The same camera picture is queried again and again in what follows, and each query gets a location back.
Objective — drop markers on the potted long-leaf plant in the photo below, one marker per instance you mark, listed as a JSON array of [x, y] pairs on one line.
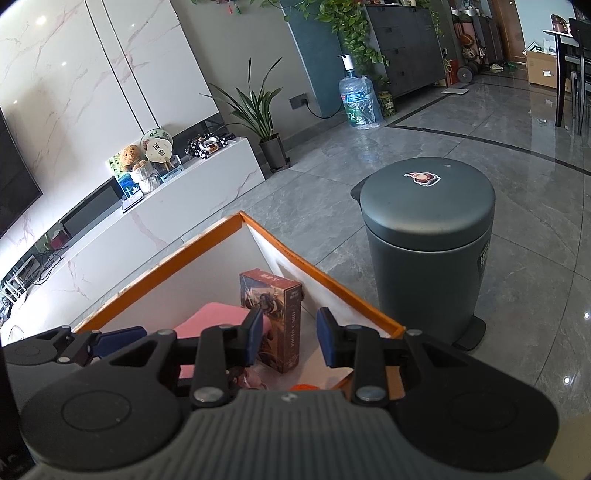
[[272, 152]]

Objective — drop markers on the dark wall socket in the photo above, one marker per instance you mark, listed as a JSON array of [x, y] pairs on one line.
[[298, 101]]

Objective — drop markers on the white marble TV cabinet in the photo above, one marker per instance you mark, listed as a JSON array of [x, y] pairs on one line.
[[138, 240]]

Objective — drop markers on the green blue painting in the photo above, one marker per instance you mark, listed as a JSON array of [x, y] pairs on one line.
[[121, 180]]

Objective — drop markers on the brown cardboard carton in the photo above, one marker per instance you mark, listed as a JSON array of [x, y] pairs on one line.
[[545, 69]]

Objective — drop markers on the illustrated card box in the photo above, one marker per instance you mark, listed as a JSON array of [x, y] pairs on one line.
[[277, 318]]

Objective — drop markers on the blue tray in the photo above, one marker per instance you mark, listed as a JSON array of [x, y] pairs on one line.
[[171, 171]]

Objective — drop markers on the brown teddy bear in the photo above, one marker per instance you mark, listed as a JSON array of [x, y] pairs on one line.
[[134, 157]]

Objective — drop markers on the orange knitted carrot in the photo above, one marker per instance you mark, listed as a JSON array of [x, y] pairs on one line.
[[304, 387]]

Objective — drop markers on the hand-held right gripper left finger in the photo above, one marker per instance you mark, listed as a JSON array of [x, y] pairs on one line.
[[254, 337]]

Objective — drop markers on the grey trash bin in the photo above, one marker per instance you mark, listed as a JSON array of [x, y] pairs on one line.
[[425, 258]]

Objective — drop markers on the basketball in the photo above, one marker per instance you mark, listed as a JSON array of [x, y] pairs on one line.
[[467, 39]]

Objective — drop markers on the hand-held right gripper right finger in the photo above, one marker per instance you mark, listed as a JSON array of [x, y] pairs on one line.
[[328, 339]]

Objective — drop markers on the dark dining chair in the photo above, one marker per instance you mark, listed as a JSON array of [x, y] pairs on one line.
[[577, 69]]

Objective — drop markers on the white router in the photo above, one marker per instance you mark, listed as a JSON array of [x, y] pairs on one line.
[[11, 290]]

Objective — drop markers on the round decorative plate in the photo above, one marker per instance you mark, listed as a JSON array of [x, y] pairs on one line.
[[159, 134]]

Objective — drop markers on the red gift box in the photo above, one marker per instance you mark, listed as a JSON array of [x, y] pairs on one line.
[[57, 239]]

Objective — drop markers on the hanging pothos vine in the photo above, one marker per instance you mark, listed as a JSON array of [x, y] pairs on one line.
[[351, 27]]

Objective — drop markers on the black dumbbell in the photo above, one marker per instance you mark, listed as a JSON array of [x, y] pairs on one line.
[[467, 74]]

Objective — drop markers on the black white toy car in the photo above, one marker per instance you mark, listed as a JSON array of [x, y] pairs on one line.
[[207, 146]]

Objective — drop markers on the white hand fan on stand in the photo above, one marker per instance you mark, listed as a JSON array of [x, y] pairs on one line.
[[158, 151]]

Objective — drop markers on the green tin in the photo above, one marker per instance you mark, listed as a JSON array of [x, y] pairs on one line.
[[387, 105]]

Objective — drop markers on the blue water jug with pump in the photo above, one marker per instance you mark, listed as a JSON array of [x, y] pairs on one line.
[[360, 101]]

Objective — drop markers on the pink notebook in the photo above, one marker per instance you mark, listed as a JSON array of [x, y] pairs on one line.
[[212, 318]]

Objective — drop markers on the black television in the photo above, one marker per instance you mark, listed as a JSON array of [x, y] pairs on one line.
[[14, 184]]

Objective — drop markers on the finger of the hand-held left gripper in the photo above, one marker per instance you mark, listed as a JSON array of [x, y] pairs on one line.
[[120, 339]]

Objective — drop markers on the orange cardboard box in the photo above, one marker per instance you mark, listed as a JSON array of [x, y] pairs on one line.
[[295, 263]]

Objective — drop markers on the dark grey dresser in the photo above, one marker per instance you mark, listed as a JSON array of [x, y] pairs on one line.
[[401, 50]]

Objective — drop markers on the white floor scale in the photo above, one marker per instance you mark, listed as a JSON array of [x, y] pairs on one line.
[[455, 93]]

